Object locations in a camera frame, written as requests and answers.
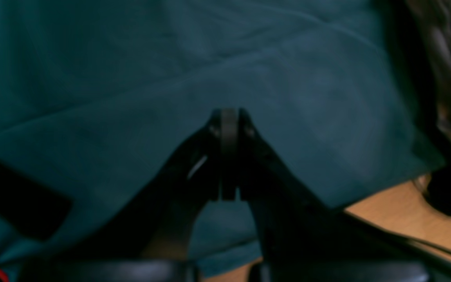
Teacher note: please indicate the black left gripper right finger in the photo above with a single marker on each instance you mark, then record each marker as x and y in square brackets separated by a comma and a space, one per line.
[296, 230]

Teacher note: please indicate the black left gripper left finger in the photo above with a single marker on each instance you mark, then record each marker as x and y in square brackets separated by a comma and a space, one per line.
[157, 223]

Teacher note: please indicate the black remote control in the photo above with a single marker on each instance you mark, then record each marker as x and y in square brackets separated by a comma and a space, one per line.
[37, 212]

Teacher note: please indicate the blue table cloth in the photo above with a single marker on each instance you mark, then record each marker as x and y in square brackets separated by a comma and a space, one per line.
[96, 94]

